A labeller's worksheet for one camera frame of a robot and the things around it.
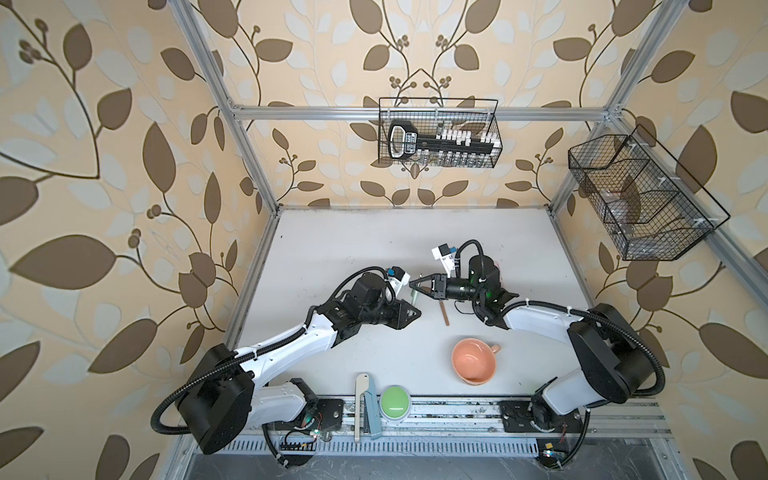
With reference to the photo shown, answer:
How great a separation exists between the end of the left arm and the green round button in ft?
0.69

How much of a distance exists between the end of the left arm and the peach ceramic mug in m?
0.21

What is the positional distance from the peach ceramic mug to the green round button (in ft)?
0.50

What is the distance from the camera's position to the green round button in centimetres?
74

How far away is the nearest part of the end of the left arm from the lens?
0.60m

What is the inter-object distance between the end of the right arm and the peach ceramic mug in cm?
16

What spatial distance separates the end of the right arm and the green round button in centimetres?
28

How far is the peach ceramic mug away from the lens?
79cm

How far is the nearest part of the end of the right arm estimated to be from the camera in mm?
662
